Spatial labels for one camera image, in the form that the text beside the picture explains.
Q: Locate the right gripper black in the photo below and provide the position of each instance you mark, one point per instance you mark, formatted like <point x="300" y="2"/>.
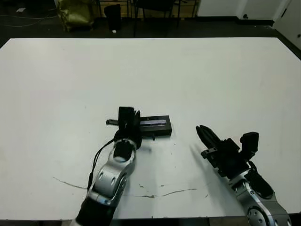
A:
<point x="228" y="157"/>

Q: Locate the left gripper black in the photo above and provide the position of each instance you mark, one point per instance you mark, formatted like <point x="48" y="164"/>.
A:
<point x="128" y="134"/>

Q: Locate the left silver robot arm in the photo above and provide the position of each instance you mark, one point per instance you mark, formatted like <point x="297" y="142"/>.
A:
<point x="110" y="179"/>

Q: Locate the black waste bin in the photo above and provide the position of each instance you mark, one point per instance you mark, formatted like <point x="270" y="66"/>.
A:
<point x="113" y="16"/>

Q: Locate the yellow-green bag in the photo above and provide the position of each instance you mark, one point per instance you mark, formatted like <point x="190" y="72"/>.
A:
<point x="75" y="14"/>

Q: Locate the white door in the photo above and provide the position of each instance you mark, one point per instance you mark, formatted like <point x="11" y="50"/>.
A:
<point x="288" y="23"/>

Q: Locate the white paper sheet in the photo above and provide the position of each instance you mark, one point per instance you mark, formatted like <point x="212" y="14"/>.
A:
<point x="21" y="10"/>

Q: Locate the left wrist camera black housing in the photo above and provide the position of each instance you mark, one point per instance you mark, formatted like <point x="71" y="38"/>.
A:
<point x="125" y="116"/>

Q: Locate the wrist camera black housing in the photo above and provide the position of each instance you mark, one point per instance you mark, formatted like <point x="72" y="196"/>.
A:
<point x="250" y="143"/>
<point x="125" y="116"/>

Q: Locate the right wrist camera black housing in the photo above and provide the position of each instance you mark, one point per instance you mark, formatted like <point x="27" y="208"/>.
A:
<point x="250" y="143"/>

